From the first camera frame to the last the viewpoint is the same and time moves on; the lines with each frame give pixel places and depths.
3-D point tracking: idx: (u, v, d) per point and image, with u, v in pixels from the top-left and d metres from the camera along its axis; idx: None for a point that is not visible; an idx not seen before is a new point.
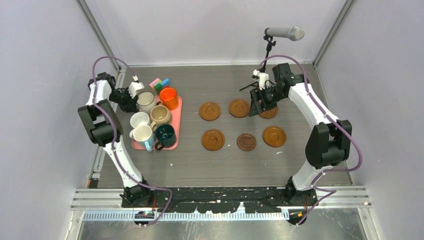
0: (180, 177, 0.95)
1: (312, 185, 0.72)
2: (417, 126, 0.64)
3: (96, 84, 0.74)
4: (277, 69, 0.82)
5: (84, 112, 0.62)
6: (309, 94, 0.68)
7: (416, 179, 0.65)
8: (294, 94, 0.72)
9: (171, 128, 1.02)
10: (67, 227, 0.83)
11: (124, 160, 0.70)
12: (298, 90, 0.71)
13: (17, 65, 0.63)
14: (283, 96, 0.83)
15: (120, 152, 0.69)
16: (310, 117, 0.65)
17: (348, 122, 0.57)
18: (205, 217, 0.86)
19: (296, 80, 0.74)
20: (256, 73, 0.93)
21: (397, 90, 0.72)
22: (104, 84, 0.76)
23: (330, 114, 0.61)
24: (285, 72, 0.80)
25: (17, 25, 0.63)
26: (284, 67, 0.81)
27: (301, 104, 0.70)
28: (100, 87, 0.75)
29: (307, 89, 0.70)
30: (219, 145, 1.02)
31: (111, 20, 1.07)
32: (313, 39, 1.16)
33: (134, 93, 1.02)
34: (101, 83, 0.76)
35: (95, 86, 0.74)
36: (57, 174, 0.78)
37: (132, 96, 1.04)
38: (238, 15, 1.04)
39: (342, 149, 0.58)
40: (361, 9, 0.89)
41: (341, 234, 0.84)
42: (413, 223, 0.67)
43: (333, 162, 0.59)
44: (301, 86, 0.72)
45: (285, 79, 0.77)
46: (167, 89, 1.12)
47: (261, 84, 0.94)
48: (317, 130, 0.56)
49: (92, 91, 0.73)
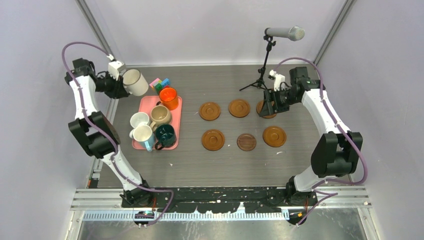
0: (180, 177, 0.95)
1: (312, 188, 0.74)
2: (417, 126, 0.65)
3: (78, 85, 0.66)
4: (293, 71, 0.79)
5: (77, 127, 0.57)
6: (323, 101, 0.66)
7: (416, 179, 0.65)
8: (307, 99, 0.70)
9: (170, 128, 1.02)
10: (67, 227, 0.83)
11: (124, 169, 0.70)
12: (312, 96, 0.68)
13: (17, 65, 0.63)
14: (296, 100, 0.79)
15: (120, 161, 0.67)
16: (321, 125, 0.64)
17: (358, 134, 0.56)
18: (205, 217, 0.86)
19: (311, 85, 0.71)
20: (272, 73, 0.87)
21: (397, 90, 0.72)
22: (86, 81, 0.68)
23: (341, 125, 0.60)
24: (302, 75, 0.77)
25: (17, 25, 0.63)
26: (301, 70, 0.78)
27: (313, 110, 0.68)
28: (85, 88, 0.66)
29: (321, 95, 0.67)
30: (219, 145, 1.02)
31: (111, 20, 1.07)
32: (313, 39, 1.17)
33: (115, 73, 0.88)
34: (83, 80, 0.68)
35: (79, 88, 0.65)
36: (57, 173, 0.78)
37: (115, 78, 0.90)
38: (238, 15, 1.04)
39: (349, 162, 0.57)
40: (361, 9, 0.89)
41: (341, 234, 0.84)
42: (413, 223, 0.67)
43: (338, 174, 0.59)
44: (316, 91, 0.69)
45: (300, 83, 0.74)
46: (168, 89, 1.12)
47: (276, 85, 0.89)
48: (325, 138, 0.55)
49: (76, 96, 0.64)
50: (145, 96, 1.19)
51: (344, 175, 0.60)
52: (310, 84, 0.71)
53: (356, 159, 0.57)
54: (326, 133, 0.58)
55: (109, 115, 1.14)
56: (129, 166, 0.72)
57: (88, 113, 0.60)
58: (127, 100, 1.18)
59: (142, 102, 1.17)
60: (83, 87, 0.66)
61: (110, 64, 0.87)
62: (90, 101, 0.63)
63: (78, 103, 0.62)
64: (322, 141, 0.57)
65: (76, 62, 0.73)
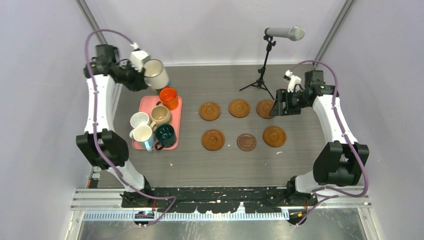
0: (180, 177, 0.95)
1: (312, 191, 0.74)
2: (417, 126, 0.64)
3: (95, 89, 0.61)
4: (309, 74, 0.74)
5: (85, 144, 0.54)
6: (334, 109, 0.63)
7: (416, 179, 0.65)
8: (318, 104, 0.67)
9: (170, 128, 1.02)
10: (67, 227, 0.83)
11: (128, 178, 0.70)
12: (323, 101, 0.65)
13: (18, 65, 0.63)
14: (308, 104, 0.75)
15: (125, 173, 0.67)
16: (328, 133, 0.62)
17: (365, 148, 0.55)
18: (205, 217, 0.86)
19: (324, 90, 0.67)
20: (288, 74, 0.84)
21: (397, 90, 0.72)
22: (105, 84, 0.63)
23: (348, 135, 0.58)
24: (317, 80, 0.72)
25: (17, 26, 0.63)
26: (317, 73, 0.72)
27: (322, 116, 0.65)
28: (101, 93, 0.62)
29: (334, 102, 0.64)
30: (219, 145, 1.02)
31: (111, 20, 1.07)
32: (313, 39, 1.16)
33: (138, 64, 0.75)
34: (101, 82, 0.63)
35: (95, 93, 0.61)
36: (57, 173, 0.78)
37: (137, 69, 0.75)
38: (237, 15, 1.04)
39: (352, 174, 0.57)
40: (361, 9, 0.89)
41: (341, 234, 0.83)
42: (413, 223, 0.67)
43: (338, 183, 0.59)
44: (328, 97, 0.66)
45: (313, 87, 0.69)
46: (168, 89, 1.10)
47: (290, 86, 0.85)
48: (329, 146, 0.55)
49: (91, 100, 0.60)
50: (145, 96, 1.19)
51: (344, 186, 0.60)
52: (323, 90, 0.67)
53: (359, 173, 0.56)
54: (331, 142, 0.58)
55: None
56: (134, 175, 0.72)
57: (98, 129, 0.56)
58: (128, 100, 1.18)
59: (142, 102, 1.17)
60: (99, 91, 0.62)
61: (133, 52, 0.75)
62: (103, 113, 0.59)
63: (91, 112, 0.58)
64: (326, 149, 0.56)
65: (100, 47, 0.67)
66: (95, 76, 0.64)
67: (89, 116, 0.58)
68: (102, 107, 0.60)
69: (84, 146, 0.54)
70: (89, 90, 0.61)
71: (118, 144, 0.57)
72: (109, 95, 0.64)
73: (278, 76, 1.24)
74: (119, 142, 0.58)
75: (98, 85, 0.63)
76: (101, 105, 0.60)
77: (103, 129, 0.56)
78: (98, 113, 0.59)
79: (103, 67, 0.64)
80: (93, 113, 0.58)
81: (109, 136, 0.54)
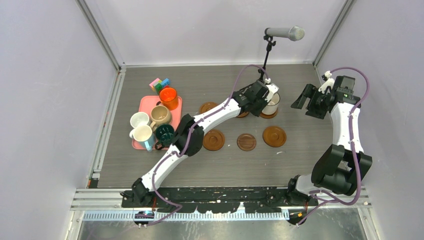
0: (181, 177, 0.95)
1: (309, 193, 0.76)
2: (417, 126, 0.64)
3: (226, 104, 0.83)
4: (339, 79, 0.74)
5: (185, 119, 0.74)
6: (350, 117, 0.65)
7: (416, 178, 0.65)
8: (336, 110, 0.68)
9: (171, 129, 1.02)
10: (67, 227, 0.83)
11: (163, 168, 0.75)
12: (342, 108, 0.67)
13: (17, 65, 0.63)
14: (328, 108, 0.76)
15: (170, 160, 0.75)
16: (336, 137, 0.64)
17: (369, 158, 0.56)
18: (205, 217, 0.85)
19: (347, 99, 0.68)
20: (328, 75, 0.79)
21: (397, 90, 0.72)
22: (232, 108, 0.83)
23: (355, 143, 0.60)
24: (345, 87, 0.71)
25: (16, 26, 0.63)
26: (346, 81, 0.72)
27: (336, 122, 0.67)
28: (225, 109, 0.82)
29: (352, 111, 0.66)
30: (219, 145, 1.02)
31: (111, 20, 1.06)
32: (313, 39, 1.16)
33: (270, 96, 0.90)
34: (232, 106, 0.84)
35: (223, 107, 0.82)
36: (57, 173, 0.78)
37: (267, 100, 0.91)
38: (237, 15, 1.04)
39: (350, 183, 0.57)
40: (361, 9, 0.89)
41: (341, 234, 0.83)
42: (413, 223, 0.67)
43: (332, 189, 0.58)
44: (348, 105, 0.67)
45: (336, 93, 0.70)
46: (168, 89, 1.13)
47: (323, 87, 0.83)
48: (331, 148, 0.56)
49: (217, 108, 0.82)
50: (145, 96, 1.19)
51: (338, 192, 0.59)
52: (346, 98, 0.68)
53: (355, 183, 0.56)
54: (336, 146, 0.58)
55: (109, 114, 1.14)
56: (163, 175, 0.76)
57: (201, 123, 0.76)
58: (127, 100, 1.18)
59: (142, 102, 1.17)
60: (226, 109, 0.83)
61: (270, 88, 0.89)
62: (212, 119, 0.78)
63: (207, 113, 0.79)
64: (327, 151, 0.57)
65: (256, 83, 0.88)
66: (233, 100, 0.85)
67: (204, 113, 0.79)
68: (215, 116, 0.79)
69: (185, 121, 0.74)
70: (221, 103, 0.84)
71: (196, 144, 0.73)
72: (227, 117, 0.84)
73: (278, 76, 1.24)
74: (199, 144, 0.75)
75: (229, 106, 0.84)
76: (216, 115, 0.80)
77: (200, 126, 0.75)
78: (210, 117, 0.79)
79: (244, 100, 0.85)
80: (209, 114, 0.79)
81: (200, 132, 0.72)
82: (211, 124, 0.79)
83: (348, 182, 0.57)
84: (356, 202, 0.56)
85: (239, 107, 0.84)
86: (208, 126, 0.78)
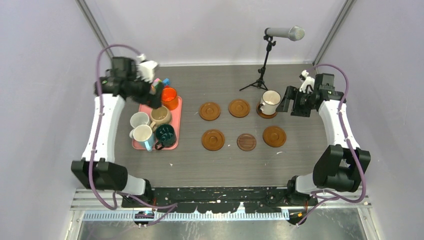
0: (181, 177, 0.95)
1: (311, 192, 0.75)
2: (417, 126, 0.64)
3: (100, 110, 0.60)
4: (318, 77, 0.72)
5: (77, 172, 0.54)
6: (340, 114, 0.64)
7: (416, 178, 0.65)
8: (323, 108, 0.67)
9: (170, 128, 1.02)
10: (67, 227, 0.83)
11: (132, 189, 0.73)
12: (329, 106, 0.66)
13: (17, 65, 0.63)
14: (315, 108, 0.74)
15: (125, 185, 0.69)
16: (330, 136, 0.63)
17: (367, 153, 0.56)
18: (205, 217, 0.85)
19: (332, 96, 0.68)
20: (305, 74, 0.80)
21: (397, 90, 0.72)
22: (112, 106, 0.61)
23: (351, 140, 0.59)
24: (326, 84, 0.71)
25: (16, 26, 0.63)
26: (326, 78, 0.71)
27: (327, 120, 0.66)
28: (106, 114, 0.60)
29: (339, 107, 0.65)
30: (219, 145, 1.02)
31: (112, 20, 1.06)
32: (313, 39, 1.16)
33: (150, 74, 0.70)
34: (108, 103, 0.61)
35: (100, 114, 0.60)
36: (57, 174, 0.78)
37: (150, 81, 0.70)
38: (237, 15, 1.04)
39: (352, 180, 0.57)
40: (361, 9, 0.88)
41: (341, 234, 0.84)
42: (413, 223, 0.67)
43: (336, 188, 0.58)
44: (334, 102, 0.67)
45: (320, 91, 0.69)
46: (167, 89, 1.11)
47: (303, 86, 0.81)
48: (330, 149, 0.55)
49: (97, 122, 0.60)
50: None
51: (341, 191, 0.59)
52: (331, 95, 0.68)
53: (358, 180, 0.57)
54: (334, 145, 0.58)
55: None
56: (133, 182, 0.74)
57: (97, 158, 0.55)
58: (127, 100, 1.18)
59: None
60: (105, 113, 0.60)
61: (141, 64, 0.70)
62: (102, 139, 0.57)
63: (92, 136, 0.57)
64: (326, 152, 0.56)
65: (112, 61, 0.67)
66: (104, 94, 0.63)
67: (90, 141, 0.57)
68: (103, 132, 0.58)
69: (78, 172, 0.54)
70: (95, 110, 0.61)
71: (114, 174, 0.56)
72: (116, 117, 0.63)
73: (278, 76, 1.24)
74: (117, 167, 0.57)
75: (105, 106, 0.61)
76: (103, 130, 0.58)
77: (101, 159, 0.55)
78: (98, 139, 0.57)
79: (113, 84, 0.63)
80: (94, 138, 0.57)
81: (106, 167, 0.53)
82: (109, 143, 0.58)
83: (351, 180, 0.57)
84: (361, 200, 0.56)
85: (117, 95, 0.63)
86: (108, 149, 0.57)
